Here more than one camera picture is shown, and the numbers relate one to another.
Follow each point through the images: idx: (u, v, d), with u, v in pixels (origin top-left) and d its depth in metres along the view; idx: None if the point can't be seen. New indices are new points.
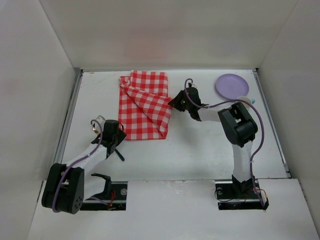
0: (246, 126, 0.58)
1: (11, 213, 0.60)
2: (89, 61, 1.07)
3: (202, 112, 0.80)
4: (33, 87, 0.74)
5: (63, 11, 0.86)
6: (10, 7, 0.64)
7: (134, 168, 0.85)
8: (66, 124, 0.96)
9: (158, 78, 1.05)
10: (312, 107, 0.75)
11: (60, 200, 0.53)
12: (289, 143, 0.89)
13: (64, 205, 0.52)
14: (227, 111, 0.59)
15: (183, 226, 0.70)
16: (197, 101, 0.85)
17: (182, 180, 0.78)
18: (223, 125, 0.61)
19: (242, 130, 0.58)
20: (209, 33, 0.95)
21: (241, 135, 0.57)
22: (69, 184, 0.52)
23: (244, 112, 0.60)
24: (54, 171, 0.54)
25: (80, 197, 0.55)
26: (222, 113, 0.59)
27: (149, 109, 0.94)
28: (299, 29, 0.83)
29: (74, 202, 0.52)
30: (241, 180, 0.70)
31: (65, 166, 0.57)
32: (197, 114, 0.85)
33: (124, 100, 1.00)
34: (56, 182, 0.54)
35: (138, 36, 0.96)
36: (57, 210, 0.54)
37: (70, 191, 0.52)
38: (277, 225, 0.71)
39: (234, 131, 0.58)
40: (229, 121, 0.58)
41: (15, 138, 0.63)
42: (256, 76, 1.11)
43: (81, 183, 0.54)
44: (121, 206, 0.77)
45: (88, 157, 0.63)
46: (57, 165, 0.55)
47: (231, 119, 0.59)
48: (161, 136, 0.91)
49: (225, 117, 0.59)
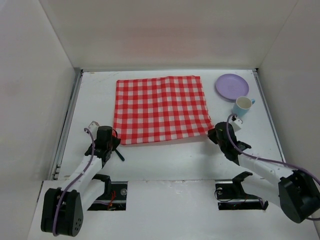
0: (310, 201, 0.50)
1: (11, 213, 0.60)
2: (89, 61, 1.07)
3: (245, 160, 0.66)
4: (33, 87, 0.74)
5: (62, 11, 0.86)
6: (10, 7, 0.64)
7: (134, 168, 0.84)
8: (66, 124, 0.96)
9: (160, 88, 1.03)
10: (312, 108, 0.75)
11: (59, 224, 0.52)
12: (290, 143, 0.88)
13: (64, 229, 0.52)
14: (291, 184, 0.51)
15: (183, 226, 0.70)
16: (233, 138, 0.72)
17: (182, 180, 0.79)
18: (282, 196, 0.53)
19: (306, 207, 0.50)
20: (209, 33, 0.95)
21: (304, 212, 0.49)
22: (67, 208, 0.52)
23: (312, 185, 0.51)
24: (49, 198, 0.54)
25: (79, 218, 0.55)
26: (284, 186, 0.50)
27: (185, 120, 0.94)
28: (298, 29, 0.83)
29: (74, 225, 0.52)
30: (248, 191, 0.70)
31: (60, 190, 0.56)
32: (234, 156, 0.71)
33: (119, 105, 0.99)
34: (52, 207, 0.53)
35: (137, 36, 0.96)
36: (58, 234, 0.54)
37: (68, 215, 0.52)
38: (277, 224, 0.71)
39: (297, 208, 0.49)
40: (295, 196, 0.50)
41: (15, 138, 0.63)
42: (256, 76, 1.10)
43: (78, 205, 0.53)
44: (121, 206, 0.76)
45: (83, 175, 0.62)
46: (52, 190, 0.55)
47: (295, 193, 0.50)
48: (167, 138, 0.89)
49: (289, 191, 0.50)
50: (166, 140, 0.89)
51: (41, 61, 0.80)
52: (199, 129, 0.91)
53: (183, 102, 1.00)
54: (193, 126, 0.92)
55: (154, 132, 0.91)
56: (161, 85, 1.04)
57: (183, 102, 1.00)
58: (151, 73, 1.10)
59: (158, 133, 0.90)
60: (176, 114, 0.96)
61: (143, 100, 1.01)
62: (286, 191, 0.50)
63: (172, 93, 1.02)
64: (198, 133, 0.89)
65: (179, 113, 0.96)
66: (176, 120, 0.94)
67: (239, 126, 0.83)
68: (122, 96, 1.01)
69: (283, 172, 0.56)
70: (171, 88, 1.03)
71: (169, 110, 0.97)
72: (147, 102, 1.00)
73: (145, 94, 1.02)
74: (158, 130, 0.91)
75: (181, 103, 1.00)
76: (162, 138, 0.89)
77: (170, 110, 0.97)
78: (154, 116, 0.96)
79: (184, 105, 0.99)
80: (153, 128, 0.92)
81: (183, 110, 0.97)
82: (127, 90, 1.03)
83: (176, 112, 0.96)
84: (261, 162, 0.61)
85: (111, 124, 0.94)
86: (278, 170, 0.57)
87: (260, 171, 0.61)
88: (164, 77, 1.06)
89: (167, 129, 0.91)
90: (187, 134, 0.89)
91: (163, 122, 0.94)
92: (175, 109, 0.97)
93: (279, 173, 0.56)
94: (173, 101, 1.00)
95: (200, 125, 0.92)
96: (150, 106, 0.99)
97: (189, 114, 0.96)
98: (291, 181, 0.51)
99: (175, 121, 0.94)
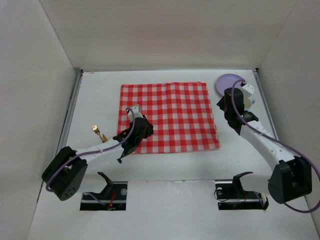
0: (298, 188, 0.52)
1: (10, 213, 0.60)
2: (89, 61, 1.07)
3: (247, 132, 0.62)
4: (34, 87, 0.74)
5: (63, 12, 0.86)
6: (10, 7, 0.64)
7: (133, 168, 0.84)
8: (66, 124, 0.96)
9: (165, 94, 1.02)
10: (312, 108, 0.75)
11: (55, 182, 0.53)
12: (290, 143, 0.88)
13: (57, 188, 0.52)
14: (289, 169, 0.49)
15: (183, 226, 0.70)
16: (239, 107, 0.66)
17: (182, 180, 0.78)
18: (273, 178, 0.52)
19: (293, 192, 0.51)
20: (209, 33, 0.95)
21: (290, 197, 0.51)
22: (70, 170, 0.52)
23: (306, 174, 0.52)
24: (62, 154, 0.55)
25: (73, 187, 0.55)
26: (281, 169, 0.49)
27: (190, 129, 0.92)
28: (298, 29, 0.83)
29: (65, 191, 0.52)
30: (246, 188, 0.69)
31: (74, 152, 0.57)
32: (238, 125, 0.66)
33: (123, 111, 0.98)
34: (61, 162, 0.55)
35: (137, 36, 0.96)
36: (50, 189, 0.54)
37: (67, 179, 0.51)
38: (277, 224, 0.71)
39: (285, 194, 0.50)
40: (287, 182, 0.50)
41: (15, 138, 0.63)
42: (256, 76, 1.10)
43: (78, 176, 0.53)
44: (121, 206, 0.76)
45: (100, 152, 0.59)
46: (66, 150, 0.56)
47: (289, 179, 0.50)
48: (172, 150, 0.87)
49: (284, 175, 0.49)
50: (170, 152, 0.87)
51: (41, 61, 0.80)
52: (204, 141, 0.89)
53: (188, 109, 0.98)
54: (197, 137, 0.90)
55: (158, 142, 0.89)
56: (166, 91, 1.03)
57: (189, 109, 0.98)
58: (151, 73, 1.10)
59: (163, 143, 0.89)
60: (181, 122, 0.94)
61: (148, 106, 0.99)
62: (283, 176, 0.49)
63: (177, 99, 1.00)
64: (203, 146, 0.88)
65: (184, 121, 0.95)
66: (181, 129, 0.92)
67: (250, 92, 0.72)
68: (126, 102, 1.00)
69: (284, 155, 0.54)
70: (176, 95, 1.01)
71: (174, 118, 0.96)
72: (152, 108, 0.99)
73: (149, 100, 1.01)
74: (162, 139, 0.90)
75: (186, 110, 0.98)
76: (167, 149, 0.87)
77: (174, 117, 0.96)
78: (159, 123, 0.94)
79: (189, 113, 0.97)
80: (157, 136, 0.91)
81: (188, 118, 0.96)
82: (131, 95, 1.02)
83: (180, 120, 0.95)
84: (264, 139, 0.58)
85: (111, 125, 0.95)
86: (279, 151, 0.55)
87: (261, 148, 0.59)
88: (169, 83, 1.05)
89: (172, 139, 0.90)
90: (191, 147, 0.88)
91: (167, 130, 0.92)
92: (180, 116, 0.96)
93: (279, 154, 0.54)
94: (178, 108, 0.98)
95: (205, 135, 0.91)
96: (155, 113, 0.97)
97: (194, 122, 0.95)
98: (289, 167, 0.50)
99: (180, 130, 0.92)
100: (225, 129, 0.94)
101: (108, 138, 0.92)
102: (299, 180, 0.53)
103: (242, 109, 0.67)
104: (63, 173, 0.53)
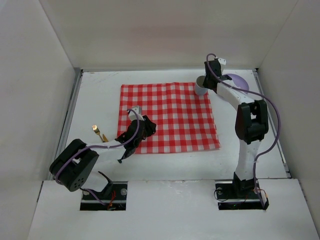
0: (258, 126, 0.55)
1: (10, 213, 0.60)
2: (90, 61, 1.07)
3: (221, 89, 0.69)
4: (34, 87, 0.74)
5: (62, 12, 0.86)
6: (10, 7, 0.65)
7: (134, 168, 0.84)
8: (66, 124, 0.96)
9: (165, 94, 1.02)
10: (311, 107, 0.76)
11: (63, 174, 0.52)
12: (289, 143, 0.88)
13: (65, 180, 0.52)
14: (247, 108, 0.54)
15: (182, 226, 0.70)
16: (217, 72, 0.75)
17: (182, 180, 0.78)
18: (238, 118, 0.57)
19: (253, 130, 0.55)
20: (209, 33, 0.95)
21: (249, 133, 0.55)
22: (80, 164, 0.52)
23: (264, 113, 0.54)
24: (72, 145, 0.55)
25: (82, 178, 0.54)
26: (241, 108, 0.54)
27: (190, 130, 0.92)
28: (298, 30, 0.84)
29: (73, 184, 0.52)
30: (242, 178, 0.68)
31: (85, 144, 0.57)
32: (215, 85, 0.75)
33: (123, 111, 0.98)
34: (71, 154, 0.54)
35: (137, 36, 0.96)
36: (58, 180, 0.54)
37: (76, 170, 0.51)
38: (276, 224, 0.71)
39: (245, 129, 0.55)
40: (245, 119, 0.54)
41: (15, 137, 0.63)
42: (256, 76, 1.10)
43: (88, 168, 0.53)
44: (121, 206, 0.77)
45: (107, 147, 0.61)
46: (77, 142, 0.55)
47: (249, 116, 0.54)
48: (172, 150, 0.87)
49: (243, 112, 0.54)
50: (170, 152, 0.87)
51: (41, 61, 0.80)
52: (204, 141, 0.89)
53: (188, 109, 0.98)
54: (197, 137, 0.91)
55: (158, 142, 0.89)
56: (166, 91, 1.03)
57: (189, 109, 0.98)
58: (151, 73, 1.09)
59: (163, 143, 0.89)
60: (181, 122, 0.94)
61: (148, 106, 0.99)
62: (242, 112, 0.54)
63: (177, 99, 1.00)
64: (202, 147, 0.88)
65: (184, 121, 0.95)
66: (181, 129, 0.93)
67: (223, 64, 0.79)
68: (126, 102, 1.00)
69: (247, 100, 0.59)
70: (176, 95, 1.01)
71: (174, 118, 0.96)
72: (152, 108, 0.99)
73: (149, 100, 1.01)
74: (162, 139, 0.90)
75: (186, 110, 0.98)
76: (167, 149, 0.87)
77: (174, 117, 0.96)
78: (159, 123, 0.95)
79: (189, 113, 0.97)
80: (158, 136, 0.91)
81: (188, 118, 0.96)
82: (131, 95, 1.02)
83: (180, 120, 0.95)
84: (233, 90, 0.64)
85: (111, 124, 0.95)
86: (244, 98, 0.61)
87: (231, 98, 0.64)
88: (169, 83, 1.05)
89: (172, 139, 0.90)
90: (191, 147, 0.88)
91: (167, 130, 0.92)
92: (180, 116, 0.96)
93: (243, 100, 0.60)
94: (178, 108, 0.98)
95: (205, 135, 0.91)
96: (155, 113, 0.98)
97: (194, 122, 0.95)
98: (248, 107, 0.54)
99: (180, 130, 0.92)
100: (225, 129, 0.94)
101: (108, 138, 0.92)
102: (259, 120, 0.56)
103: (219, 72, 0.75)
104: (72, 165, 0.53)
